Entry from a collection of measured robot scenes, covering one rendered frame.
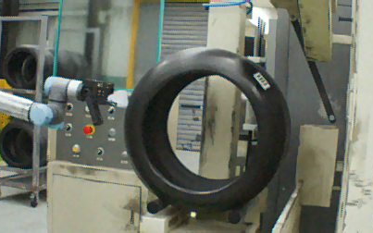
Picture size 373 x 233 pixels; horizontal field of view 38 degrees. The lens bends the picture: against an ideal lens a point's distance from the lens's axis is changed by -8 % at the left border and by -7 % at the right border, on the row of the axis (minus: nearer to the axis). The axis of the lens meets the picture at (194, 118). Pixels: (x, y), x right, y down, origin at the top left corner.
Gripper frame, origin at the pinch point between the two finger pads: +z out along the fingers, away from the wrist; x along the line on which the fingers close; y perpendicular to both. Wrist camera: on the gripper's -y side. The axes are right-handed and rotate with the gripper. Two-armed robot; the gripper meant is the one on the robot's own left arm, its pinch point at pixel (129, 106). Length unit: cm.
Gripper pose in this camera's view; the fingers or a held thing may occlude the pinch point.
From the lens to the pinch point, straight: 203.4
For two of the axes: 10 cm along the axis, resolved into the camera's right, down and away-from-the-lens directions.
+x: 2.6, -0.4, 9.7
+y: 1.7, -9.8, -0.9
